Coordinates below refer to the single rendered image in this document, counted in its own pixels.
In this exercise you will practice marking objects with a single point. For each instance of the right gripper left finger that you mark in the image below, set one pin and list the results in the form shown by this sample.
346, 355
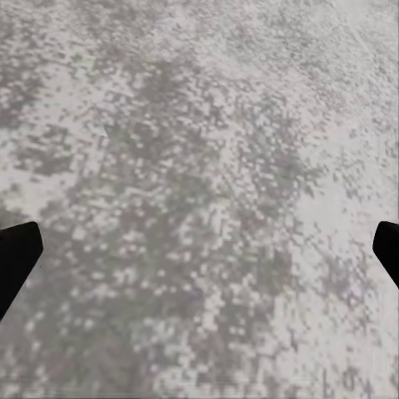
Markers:
20, 248

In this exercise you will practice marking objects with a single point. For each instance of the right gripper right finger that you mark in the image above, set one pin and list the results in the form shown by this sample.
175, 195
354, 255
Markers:
386, 247

